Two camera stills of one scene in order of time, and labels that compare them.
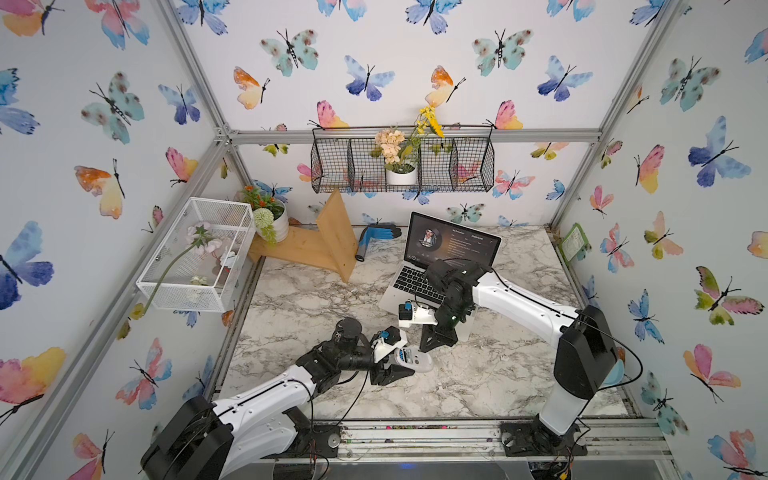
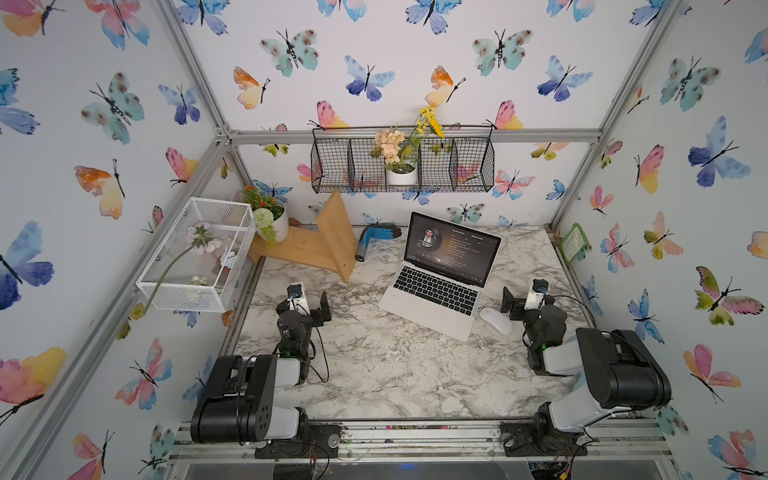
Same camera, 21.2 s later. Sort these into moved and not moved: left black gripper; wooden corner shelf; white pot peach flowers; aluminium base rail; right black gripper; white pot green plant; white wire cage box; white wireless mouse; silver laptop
Moved: white wireless mouse; left black gripper; right black gripper
Not moved: white pot green plant; wooden corner shelf; white wire cage box; aluminium base rail; white pot peach flowers; silver laptop
